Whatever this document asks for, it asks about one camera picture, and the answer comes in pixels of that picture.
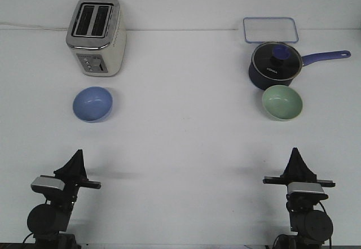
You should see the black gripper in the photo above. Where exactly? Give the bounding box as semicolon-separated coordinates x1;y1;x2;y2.
42;149;101;212
262;147;336;204

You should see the blue bowl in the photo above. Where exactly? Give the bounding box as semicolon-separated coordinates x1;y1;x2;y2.
72;86;113;123

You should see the green bowl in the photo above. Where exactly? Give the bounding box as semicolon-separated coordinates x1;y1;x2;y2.
261;85;303;121

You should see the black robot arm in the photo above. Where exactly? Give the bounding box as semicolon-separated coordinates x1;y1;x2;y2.
27;149;101;248
263;147;336;248

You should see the glass pot lid blue knob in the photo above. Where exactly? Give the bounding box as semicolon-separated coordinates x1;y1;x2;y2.
252;42;302;81

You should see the silver two-slot toaster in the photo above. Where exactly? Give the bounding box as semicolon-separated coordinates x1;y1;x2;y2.
66;0;127;77

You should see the clear blue-rimmed container lid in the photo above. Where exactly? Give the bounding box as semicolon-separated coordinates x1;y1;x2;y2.
243;17;299;43

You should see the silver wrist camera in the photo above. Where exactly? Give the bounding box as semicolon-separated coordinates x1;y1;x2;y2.
287;182;324;195
30;176;65;193

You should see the blue saucepan with handle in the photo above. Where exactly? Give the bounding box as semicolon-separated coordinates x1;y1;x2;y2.
249;50;351;90

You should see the white toaster power cord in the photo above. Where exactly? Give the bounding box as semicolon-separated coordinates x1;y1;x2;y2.
0;21;70;31

